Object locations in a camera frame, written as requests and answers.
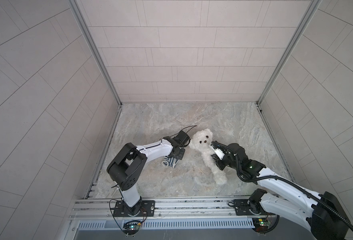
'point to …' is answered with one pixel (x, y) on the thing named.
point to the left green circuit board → (131, 227)
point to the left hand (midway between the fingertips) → (181, 152)
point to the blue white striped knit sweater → (167, 161)
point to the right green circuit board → (260, 224)
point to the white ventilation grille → (169, 224)
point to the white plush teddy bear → (201, 140)
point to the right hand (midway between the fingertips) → (211, 155)
